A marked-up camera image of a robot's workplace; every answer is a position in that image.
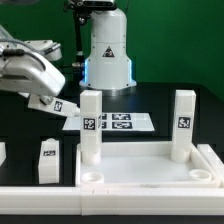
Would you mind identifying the white front barrier rail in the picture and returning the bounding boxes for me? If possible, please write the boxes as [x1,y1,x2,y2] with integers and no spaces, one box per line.
[0,187,224,216]

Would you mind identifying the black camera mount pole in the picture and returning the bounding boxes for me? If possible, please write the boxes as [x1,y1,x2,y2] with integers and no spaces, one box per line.
[64,0,117,68]

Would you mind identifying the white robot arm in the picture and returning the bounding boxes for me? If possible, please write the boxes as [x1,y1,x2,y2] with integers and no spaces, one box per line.
[0,0,136,106]

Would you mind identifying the black cable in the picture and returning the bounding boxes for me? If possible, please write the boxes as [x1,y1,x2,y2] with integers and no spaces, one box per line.
[59,62,84,71]

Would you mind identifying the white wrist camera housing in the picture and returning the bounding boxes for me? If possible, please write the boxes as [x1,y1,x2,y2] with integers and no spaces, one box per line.
[27,40,62,61]

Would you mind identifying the white marker tag sheet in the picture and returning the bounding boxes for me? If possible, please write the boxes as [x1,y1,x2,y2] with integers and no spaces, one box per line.
[63,113,154,132]

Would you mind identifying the white left barrier rail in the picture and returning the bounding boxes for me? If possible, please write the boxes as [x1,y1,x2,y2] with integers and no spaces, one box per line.
[0,142,6,166]

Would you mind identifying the white desk tabletop panel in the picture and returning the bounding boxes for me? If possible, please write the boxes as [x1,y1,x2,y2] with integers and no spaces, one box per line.
[75,141,221,188]

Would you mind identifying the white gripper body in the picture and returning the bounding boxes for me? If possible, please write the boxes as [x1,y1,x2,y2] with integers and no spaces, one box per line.
[0,49,65,96]

